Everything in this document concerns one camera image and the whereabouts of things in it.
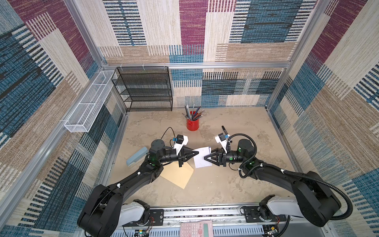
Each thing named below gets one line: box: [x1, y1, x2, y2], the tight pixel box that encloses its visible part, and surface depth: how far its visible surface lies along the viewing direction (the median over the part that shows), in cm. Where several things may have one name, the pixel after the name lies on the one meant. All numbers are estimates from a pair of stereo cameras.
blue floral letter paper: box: [192, 146, 213, 169], surface depth 73 cm
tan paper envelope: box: [159, 160, 195, 190], surface depth 89 cm
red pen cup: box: [186, 118, 200, 132], surface depth 110 cm
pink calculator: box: [180, 220, 214, 237], surface depth 71 cm
